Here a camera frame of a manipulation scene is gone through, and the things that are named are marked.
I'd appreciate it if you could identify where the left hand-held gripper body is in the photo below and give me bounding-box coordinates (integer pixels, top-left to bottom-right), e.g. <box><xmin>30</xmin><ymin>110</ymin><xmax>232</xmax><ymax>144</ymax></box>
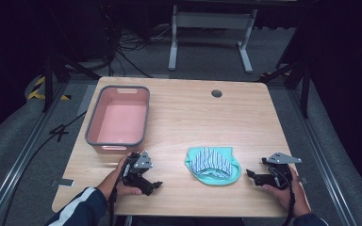
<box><xmin>123</xmin><ymin>150</ymin><xmax>155</xmax><ymax>191</ymax></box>

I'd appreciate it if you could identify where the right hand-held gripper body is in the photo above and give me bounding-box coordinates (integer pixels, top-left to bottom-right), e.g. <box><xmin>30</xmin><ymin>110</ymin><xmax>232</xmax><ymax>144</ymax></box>
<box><xmin>261</xmin><ymin>152</ymin><xmax>303</xmax><ymax>191</ymax></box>

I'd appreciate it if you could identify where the teal striped cloth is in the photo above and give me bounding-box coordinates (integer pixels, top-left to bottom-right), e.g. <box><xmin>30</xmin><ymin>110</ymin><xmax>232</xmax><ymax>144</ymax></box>
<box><xmin>184</xmin><ymin>146</ymin><xmax>242</xmax><ymax>186</ymax></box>

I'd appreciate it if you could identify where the pink basin with grey rim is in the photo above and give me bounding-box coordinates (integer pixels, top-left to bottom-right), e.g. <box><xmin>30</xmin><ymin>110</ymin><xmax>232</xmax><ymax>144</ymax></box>
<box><xmin>85</xmin><ymin>85</ymin><xmax>151</xmax><ymax>155</ymax></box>

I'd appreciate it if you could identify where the person's right hand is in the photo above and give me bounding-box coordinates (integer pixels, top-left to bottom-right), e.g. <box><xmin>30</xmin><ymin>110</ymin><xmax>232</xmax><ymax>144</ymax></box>
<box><xmin>261</xmin><ymin>165</ymin><xmax>311</xmax><ymax>218</ymax></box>

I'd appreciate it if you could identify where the person's left hand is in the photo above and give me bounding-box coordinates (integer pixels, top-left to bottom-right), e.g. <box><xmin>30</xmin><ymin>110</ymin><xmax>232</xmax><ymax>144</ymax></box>
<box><xmin>97</xmin><ymin>153</ymin><xmax>143</xmax><ymax>202</ymax></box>

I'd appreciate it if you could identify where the grey tape strip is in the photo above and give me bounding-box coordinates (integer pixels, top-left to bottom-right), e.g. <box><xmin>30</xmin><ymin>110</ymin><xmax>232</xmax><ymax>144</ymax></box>
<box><xmin>50</xmin><ymin>177</ymin><xmax>75</xmax><ymax>188</ymax></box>

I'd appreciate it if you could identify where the black metal stand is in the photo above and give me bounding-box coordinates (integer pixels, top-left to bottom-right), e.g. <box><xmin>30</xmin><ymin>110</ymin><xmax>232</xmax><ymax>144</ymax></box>
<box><xmin>256</xmin><ymin>46</ymin><xmax>313</xmax><ymax>120</ymax></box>
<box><xmin>41</xmin><ymin>51</ymin><xmax>102</xmax><ymax>113</ymax></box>

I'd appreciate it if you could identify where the yellow black hazard tape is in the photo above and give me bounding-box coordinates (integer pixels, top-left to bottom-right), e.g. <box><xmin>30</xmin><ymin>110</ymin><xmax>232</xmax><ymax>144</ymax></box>
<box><xmin>27</xmin><ymin>75</ymin><xmax>73</xmax><ymax>102</ymax></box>

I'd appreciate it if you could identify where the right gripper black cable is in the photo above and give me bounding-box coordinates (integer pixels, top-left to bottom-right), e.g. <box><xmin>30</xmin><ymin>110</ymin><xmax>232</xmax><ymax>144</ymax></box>
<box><xmin>268</xmin><ymin>168</ymin><xmax>297</xmax><ymax>226</ymax></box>

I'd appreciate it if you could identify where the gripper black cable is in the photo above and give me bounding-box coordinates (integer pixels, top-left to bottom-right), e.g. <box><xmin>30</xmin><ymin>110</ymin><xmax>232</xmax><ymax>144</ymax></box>
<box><xmin>107</xmin><ymin>163</ymin><xmax>130</xmax><ymax>226</ymax></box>
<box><xmin>268</xmin><ymin>168</ymin><xmax>297</xmax><ymax>226</ymax></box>

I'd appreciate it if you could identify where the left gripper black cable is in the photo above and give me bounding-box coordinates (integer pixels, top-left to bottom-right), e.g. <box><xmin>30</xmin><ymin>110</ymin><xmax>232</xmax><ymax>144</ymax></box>
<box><xmin>107</xmin><ymin>163</ymin><xmax>130</xmax><ymax>226</ymax></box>

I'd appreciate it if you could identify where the aluminium floor rail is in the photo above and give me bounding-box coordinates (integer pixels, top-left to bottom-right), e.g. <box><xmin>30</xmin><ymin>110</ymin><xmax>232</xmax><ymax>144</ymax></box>
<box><xmin>0</xmin><ymin>80</ymin><xmax>71</xmax><ymax>226</ymax></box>
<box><xmin>287</xmin><ymin>88</ymin><xmax>361</xmax><ymax>226</ymax></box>

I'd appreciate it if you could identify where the long black floor cable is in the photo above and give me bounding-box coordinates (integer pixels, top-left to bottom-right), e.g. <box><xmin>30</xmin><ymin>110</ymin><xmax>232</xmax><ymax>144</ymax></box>
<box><xmin>0</xmin><ymin>110</ymin><xmax>88</xmax><ymax>226</ymax></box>

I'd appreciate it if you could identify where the bundle of black floor cables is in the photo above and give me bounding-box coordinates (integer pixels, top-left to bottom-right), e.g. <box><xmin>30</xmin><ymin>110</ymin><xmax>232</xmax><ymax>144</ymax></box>
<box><xmin>105</xmin><ymin>23</ymin><xmax>173</xmax><ymax>79</ymax></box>

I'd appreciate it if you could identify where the white metal desk frame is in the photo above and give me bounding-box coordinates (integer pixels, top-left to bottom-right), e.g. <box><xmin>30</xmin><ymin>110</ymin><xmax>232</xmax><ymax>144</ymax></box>
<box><xmin>168</xmin><ymin>4</ymin><xmax>259</xmax><ymax>74</ymax></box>

